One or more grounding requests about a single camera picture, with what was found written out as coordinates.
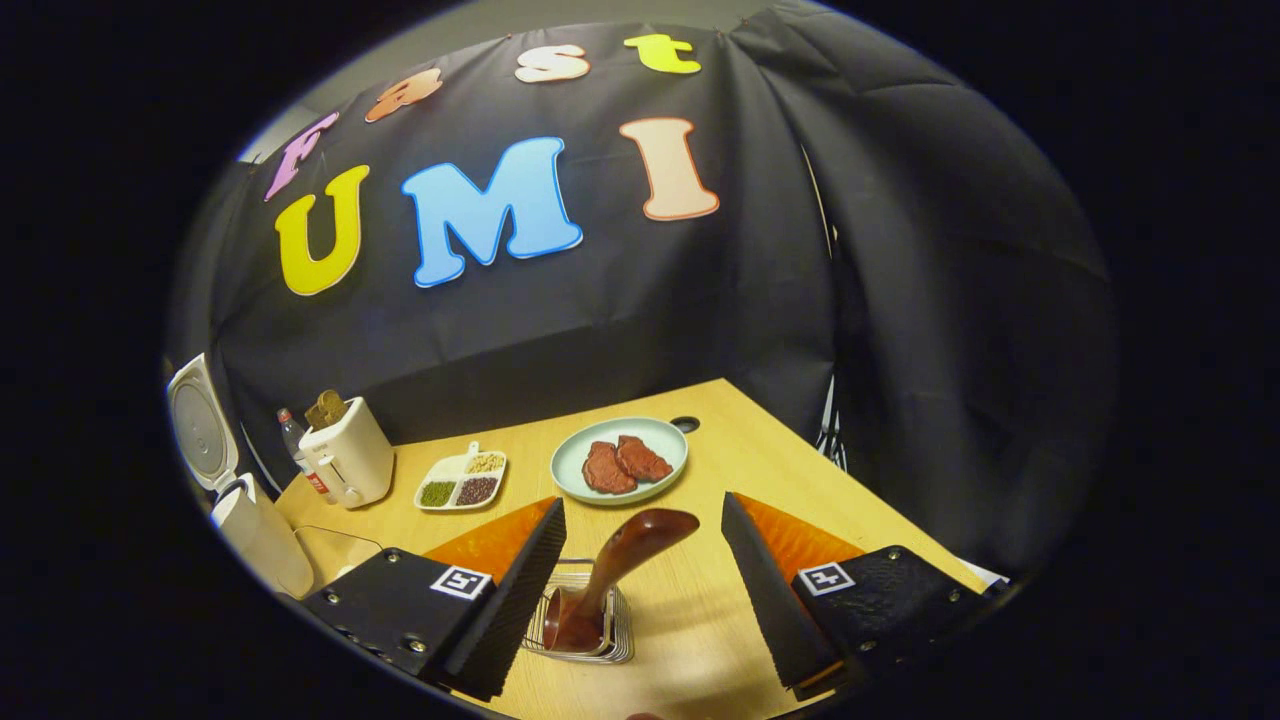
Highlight white toaster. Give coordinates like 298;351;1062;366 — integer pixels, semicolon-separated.
299;397;395;510

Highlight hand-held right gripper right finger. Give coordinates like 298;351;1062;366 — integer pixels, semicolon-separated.
722;492;991;701

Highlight clear rice container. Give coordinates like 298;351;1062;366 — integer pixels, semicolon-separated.
295;525;386;591

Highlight black backdrop cloth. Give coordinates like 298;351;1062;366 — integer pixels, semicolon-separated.
165;5;1116;581

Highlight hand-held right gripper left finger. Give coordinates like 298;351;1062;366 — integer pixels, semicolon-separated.
300;497;567;701

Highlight white divided grain dish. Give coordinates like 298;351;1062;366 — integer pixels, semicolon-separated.
414;441;508;512

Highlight white rice cooker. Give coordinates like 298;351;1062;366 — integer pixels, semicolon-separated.
165;353;316;601

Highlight wire chopstick holder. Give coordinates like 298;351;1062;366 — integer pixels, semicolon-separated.
522;558;636;665

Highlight clear plastic water bottle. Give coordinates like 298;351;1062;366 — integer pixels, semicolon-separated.
277;408;331;496

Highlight brown wooden spoon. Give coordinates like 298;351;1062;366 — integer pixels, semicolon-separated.
545;508;701;653

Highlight pale green plate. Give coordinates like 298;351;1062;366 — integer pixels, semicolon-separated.
551;417;690;506

